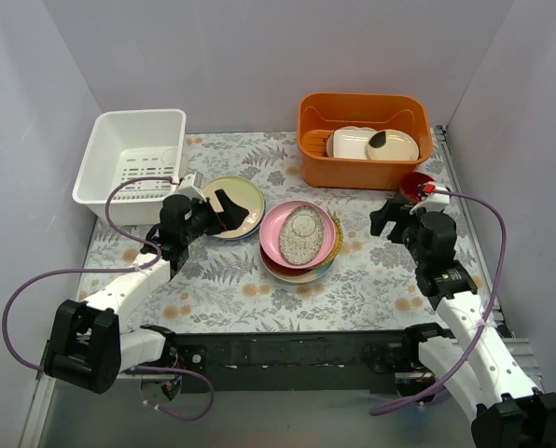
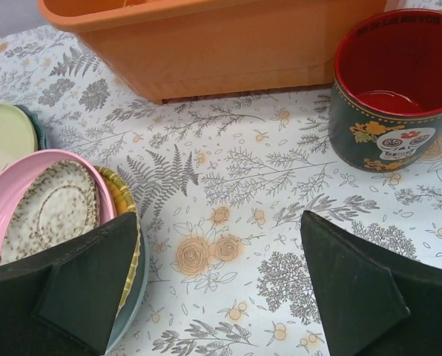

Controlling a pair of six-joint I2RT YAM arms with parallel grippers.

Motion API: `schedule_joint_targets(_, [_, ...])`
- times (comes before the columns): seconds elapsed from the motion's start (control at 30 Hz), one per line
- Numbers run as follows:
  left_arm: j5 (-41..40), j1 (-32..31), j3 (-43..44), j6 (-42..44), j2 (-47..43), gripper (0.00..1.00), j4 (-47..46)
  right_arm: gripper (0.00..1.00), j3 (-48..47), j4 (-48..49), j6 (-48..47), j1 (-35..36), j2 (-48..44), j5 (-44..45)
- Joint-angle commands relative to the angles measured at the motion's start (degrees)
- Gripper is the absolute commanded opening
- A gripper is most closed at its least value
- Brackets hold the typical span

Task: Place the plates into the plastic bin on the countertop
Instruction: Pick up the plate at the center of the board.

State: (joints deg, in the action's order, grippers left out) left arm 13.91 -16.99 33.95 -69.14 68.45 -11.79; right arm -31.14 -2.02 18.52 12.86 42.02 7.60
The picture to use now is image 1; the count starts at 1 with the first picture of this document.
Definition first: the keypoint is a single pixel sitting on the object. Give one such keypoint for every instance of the cream and blue plate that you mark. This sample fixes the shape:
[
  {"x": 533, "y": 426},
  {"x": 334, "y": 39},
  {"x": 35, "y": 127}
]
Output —
[{"x": 308, "y": 278}]

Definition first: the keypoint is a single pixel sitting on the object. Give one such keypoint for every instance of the woven bamboo pattern plate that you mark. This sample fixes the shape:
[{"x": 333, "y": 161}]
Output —
[{"x": 338, "y": 241}]

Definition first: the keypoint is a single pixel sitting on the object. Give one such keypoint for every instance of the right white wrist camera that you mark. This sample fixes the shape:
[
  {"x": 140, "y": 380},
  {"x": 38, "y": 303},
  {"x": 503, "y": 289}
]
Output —
[{"x": 434, "y": 198}]

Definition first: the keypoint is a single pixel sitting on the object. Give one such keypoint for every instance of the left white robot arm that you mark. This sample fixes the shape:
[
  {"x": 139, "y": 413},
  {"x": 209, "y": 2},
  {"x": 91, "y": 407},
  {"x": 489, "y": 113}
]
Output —
[{"x": 89, "y": 344}]

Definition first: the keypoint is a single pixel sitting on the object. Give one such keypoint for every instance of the floral patterned table mat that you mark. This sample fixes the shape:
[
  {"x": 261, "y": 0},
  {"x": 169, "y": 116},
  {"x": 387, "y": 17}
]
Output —
[{"x": 224, "y": 287}]

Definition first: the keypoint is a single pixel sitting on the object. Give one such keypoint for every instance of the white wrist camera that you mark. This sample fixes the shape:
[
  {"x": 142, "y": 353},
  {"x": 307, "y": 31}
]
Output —
[
  {"x": 190, "y": 186},
  {"x": 434, "y": 198}
]

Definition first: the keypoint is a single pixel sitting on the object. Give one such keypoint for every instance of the red and black mug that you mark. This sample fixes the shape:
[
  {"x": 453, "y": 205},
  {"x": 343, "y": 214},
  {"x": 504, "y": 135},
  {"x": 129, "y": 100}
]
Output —
[{"x": 411, "y": 185}]

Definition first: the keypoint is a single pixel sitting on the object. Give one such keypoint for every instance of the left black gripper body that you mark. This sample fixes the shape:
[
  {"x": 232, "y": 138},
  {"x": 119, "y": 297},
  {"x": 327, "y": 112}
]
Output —
[{"x": 214, "y": 216}]

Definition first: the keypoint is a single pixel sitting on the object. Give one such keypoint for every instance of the white rectangular dish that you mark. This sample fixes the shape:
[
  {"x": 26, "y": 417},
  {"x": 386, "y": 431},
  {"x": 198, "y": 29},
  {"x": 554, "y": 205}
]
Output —
[{"x": 350, "y": 142}]

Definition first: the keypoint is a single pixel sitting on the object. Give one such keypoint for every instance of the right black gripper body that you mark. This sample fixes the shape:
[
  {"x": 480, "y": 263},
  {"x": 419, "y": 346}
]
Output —
[{"x": 395, "y": 218}]

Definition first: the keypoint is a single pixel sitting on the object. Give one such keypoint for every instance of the speckled glass oval dish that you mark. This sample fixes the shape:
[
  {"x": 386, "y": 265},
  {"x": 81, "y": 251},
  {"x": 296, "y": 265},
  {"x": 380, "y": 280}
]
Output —
[{"x": 307, "y": 236}]

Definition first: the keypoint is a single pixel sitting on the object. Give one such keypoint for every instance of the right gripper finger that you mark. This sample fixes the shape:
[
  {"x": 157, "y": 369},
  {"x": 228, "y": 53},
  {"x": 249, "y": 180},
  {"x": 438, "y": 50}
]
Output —
[
  {"x": 378, "y": 221},
  {"x": 394, "y": 206}
]

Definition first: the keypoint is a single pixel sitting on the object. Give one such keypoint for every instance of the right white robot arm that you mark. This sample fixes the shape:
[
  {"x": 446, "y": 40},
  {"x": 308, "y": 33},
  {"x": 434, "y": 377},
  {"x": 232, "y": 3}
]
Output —
[{"x": 504, "y": 406}]

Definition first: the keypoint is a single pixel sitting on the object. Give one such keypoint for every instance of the cream green floral plate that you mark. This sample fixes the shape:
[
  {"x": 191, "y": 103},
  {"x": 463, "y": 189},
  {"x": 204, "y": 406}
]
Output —
[{"x": 241, "y": 190}]

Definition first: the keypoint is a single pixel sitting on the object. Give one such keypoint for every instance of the cream plate with black mark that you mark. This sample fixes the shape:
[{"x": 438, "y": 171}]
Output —
[{"x": 392, "y": 145}]

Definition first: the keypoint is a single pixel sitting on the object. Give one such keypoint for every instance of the red-brown scalloped plate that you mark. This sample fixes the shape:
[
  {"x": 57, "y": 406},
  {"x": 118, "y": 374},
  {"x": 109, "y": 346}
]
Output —
[{"x": 291, "y": 272}]

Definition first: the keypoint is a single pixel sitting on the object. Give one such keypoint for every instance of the pink round plate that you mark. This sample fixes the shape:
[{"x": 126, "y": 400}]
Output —
[{"x": 275, "y": 219}]

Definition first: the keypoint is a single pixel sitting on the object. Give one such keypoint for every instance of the white plastic bin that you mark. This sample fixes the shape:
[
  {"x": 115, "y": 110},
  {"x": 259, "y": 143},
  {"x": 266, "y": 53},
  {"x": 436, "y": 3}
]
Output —
[{"x": 123, "y": 145}]

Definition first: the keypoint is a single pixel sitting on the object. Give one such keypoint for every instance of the blue plate under cream plate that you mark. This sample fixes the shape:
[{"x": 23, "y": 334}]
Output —
[{"x": 247, "y": 228}]

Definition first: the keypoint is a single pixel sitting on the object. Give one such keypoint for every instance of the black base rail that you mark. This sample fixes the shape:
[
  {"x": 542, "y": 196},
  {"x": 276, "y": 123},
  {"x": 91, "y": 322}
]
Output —
[{"x": 375, "y": 361}]

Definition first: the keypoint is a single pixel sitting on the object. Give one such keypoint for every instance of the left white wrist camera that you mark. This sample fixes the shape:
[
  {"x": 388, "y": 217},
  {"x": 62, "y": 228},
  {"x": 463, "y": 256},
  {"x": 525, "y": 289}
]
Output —
[{"x": 190, "y": 186}]

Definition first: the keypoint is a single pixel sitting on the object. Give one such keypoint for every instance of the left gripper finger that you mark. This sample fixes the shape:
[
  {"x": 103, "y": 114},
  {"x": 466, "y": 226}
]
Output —
[
  {"x": 233, "y": 219},
  {"x": 227, "y": 205}
]

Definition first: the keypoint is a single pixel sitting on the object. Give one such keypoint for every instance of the orange plastic bin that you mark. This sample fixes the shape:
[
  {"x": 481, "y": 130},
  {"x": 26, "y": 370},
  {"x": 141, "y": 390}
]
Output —
[{"x": 323, "y": 113}]

